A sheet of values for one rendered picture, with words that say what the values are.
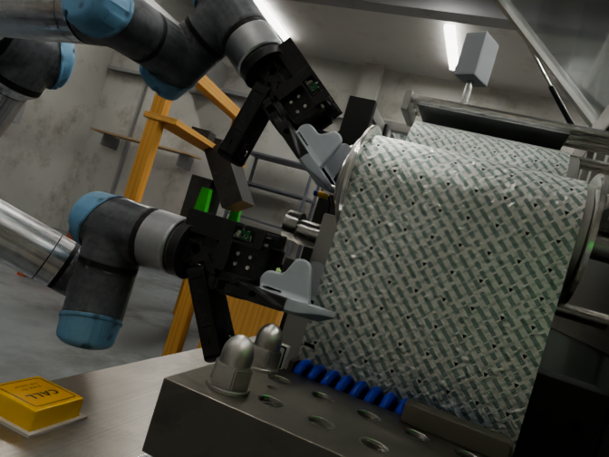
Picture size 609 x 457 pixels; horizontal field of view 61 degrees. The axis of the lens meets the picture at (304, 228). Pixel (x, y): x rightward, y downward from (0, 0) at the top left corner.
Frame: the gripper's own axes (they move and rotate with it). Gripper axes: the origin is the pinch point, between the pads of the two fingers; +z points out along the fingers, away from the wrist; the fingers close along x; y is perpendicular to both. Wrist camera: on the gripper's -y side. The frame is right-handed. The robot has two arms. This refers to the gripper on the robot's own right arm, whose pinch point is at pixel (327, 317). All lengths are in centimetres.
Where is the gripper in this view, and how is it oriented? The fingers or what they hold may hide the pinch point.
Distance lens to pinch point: 58.4
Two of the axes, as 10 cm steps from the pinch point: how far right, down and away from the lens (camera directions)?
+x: 3.0, 1.1, 9.5
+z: 9.1, 2.7, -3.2
